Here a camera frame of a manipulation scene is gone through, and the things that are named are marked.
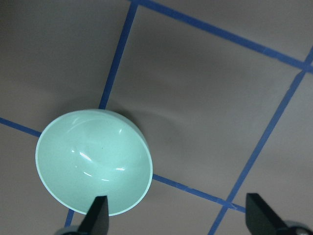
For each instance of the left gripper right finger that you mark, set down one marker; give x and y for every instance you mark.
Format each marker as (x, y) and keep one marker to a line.
(261, 219)

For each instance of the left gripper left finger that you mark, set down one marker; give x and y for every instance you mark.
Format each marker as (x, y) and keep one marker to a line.
(96, 221)

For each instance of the green bowl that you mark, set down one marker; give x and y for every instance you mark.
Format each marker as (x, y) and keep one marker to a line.
(88, 153)

